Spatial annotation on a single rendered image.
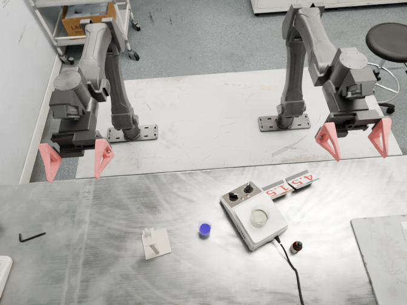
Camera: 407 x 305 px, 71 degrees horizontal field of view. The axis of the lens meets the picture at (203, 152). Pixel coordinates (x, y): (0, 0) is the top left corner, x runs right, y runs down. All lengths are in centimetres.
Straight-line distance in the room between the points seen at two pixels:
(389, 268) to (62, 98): 98
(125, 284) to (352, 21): 312
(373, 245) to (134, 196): 78
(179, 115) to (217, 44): 181
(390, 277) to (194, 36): 257
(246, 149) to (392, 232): 54
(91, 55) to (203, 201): 56
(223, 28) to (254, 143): 213
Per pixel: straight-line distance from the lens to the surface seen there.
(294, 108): 105
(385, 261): 106
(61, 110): 63
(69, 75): 69
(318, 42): 84
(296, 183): 104
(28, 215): 117
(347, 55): 71
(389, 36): 222
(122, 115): 103
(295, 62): 101
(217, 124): 115
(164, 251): 95
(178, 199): 101
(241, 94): 126
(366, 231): 106
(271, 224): 89
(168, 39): 304
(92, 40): 88
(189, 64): 274
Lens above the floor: 183
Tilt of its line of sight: 59 degrees down
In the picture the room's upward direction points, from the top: 4 degrees counter-clockwise
